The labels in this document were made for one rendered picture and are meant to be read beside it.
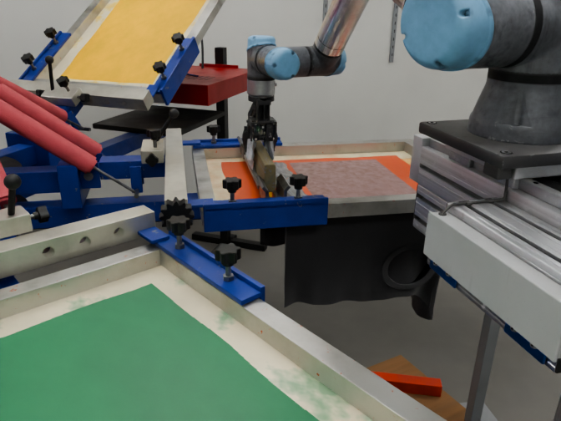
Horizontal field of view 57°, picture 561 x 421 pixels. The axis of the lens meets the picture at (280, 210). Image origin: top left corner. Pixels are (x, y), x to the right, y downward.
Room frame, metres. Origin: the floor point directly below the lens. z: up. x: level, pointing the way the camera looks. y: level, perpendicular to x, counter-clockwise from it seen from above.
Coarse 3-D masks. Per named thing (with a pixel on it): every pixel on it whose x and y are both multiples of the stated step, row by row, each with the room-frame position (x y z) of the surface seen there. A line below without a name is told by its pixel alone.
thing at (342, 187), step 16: (368, 176) 1.50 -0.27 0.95; (384, 176) 1.50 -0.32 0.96; (400, 176) 1.51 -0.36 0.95; (240, 192) 1.34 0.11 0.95; (256, 192) 1.34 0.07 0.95; (320, 192) 1.35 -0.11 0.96; (336, 192) 1.35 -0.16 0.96; (352, 192) 1.36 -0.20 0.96; (368, 192) 1.36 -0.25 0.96; (384, 192) 1.36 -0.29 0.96; (400, 192) 1.36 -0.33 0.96; (416, 192) 1.37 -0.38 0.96
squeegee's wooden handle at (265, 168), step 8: (256, 144) 1.46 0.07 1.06; (256, 152) 1.40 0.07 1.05; (264, 152) 1.38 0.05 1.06; (256, 160) 1.39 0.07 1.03; (264, 160) 1.30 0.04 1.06; (272, 160) 1.31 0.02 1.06; (256, 168) 1.39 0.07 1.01; (264, 168) 1.26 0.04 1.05; (272, 168) 1.26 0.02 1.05; (264, 176) 1.26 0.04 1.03; (272, 176) 1.26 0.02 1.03; (272, 184) 1.26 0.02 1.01
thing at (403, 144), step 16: (288, 144) 1.74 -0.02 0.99; (304, 144) 1.74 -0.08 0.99; (320, 144) 1.74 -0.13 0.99; (336, 144) 1.75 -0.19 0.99; (352, 144) 1.76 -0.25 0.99; (368, 144) 1.77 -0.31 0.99; (384, 144) 1.78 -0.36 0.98; (400, 144) 1.80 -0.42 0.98; (208, 176) 1.37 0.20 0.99; (208, 192) 1.24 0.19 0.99; (336, 208) 1.18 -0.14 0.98; (352, 208) 1.19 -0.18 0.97; (368, 208) 1.20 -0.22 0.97; (384, 208) 1.21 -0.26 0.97; (400, 208) 1.21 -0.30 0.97
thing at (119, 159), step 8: (104, 160) 1.33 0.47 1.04; (112, 160) 1.33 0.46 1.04; (120, 160) 1.34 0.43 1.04; (128, 160) 1.34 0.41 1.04; (136, 160) 1.34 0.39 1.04; (104, 168) 1.32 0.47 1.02; (112, 168) 1.32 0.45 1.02; (120, 168) 1.33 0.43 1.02; (128, 168) 1.33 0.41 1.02; (144, 168) 1.34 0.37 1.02; (152, 168) 1.35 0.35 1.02; (160, 168) 1.35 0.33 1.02; (104, 176) 1.32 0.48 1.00; (120, 176) 1.33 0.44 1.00; (128, 176) 1.33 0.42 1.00; (144, 176) 1.34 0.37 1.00; (152, 176) 1.35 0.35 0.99; (160, 176) 1.35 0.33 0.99
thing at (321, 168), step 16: (288, 160) 1.65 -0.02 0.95; (304, 160) 1.66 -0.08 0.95; (320, 160) 1.66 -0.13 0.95; (336, 160) 1.66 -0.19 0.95; (352, 160) 1.67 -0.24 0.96; (368, 160) 1.67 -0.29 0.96; (384, 160) 1.67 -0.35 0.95; (400, 160) 1.68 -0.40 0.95; (240, 176) 1.48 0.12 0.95; (320, 176) 1.49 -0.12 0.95; (336, 176) 1.49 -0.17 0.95; (352, 176) 1.50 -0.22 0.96
